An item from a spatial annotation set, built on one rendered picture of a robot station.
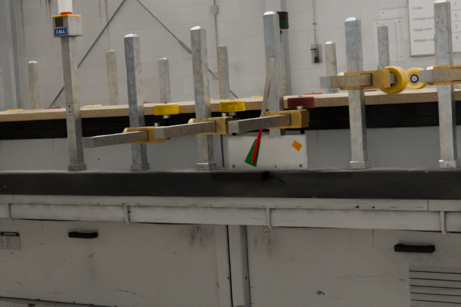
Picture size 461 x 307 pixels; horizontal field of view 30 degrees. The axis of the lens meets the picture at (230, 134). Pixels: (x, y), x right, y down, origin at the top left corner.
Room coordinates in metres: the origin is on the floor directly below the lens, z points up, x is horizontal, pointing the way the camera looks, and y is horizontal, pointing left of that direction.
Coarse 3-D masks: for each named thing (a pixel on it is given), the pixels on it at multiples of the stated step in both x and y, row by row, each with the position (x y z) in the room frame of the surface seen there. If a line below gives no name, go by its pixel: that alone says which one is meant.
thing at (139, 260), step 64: (0, 128) 3.33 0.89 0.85; (64, 128) 3.17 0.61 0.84; (320, 128) 2.66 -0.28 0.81; (384, 128) 2.55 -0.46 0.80; (0, 256) 3.40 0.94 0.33; (64, 256) 3.23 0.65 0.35; (128, 256) 3.08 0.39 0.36; (192, 256) 2.95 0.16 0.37; (256, 256) 2.82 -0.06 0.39; (320, 256) 2.71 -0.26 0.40; (384, 256) 2.60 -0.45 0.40; (448, 256) 2.50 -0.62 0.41
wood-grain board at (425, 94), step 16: (288, 96) 3.43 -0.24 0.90; (304, 96) 3.15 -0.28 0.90; (320, 96) 2.90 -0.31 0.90; (336, 96) 2.69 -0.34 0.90; (368, 96) 2.52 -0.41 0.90; (384, 96) 2.50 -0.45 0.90; (400, 96) 2.48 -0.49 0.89; (416, 96) 2.45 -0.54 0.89; (432, 96) 2.43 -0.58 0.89; (0, 112) 3.81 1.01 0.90; (16, 112) 3.45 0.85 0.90; (32, 112) 3.18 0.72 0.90; (48, 112) 3.14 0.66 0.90; (64, 112) 3.10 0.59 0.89; (96, 112) 3.03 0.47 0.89; (112, 112) 2.99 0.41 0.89; (128, 112) 2.96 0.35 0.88; (144, 112) 2.93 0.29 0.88; (192, 112) 2.83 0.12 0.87
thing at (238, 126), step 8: (240, 120) 2.24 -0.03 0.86; (248, 120) 2.24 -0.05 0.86; (256, 120) 2.28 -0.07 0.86; (264, 120) 2.32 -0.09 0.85; (272, 120) 2.36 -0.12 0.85; (280, 120) 2.40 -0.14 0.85; (288, 120) 2.45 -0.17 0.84; (232, 128) 2.20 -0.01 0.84; (240, 128) 2.20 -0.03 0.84; (248, 128) 2.24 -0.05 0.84; (256, 128) 2.28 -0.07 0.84; (264, 128) 2.32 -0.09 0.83
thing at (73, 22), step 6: (54, 18) 2.87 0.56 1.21; (66, 18) 2.84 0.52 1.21; (72, 18) 2.86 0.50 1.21; (78, 18) 2.88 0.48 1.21; (54, 24) 2.87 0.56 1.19; (66, 24) 2.84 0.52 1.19; (72, 24) 2.85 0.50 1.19; (78, 24) 2.88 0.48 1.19; (72, 30) 2.85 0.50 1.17; (78, 30) 2.88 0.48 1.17; (54, 36) 2.87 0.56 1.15; (60, 36) 2.87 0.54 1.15
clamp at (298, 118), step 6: (270, 114) 2.49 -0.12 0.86; (276, 114) 2.48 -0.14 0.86; (294, 114) 2.45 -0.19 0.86; (300, 114) 2.44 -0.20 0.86; (306, 114) 2.47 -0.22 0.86; (294, 120) 2.45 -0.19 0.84; (300, 120) 2.44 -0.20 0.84; (306, 120) 2.47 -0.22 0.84; (282, 126) 2.47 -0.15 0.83; (288, 126) 2.46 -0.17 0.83; (294, 126) 2.45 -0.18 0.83; (300, 126) 2.44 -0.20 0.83; (306, 126) 2.47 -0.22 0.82
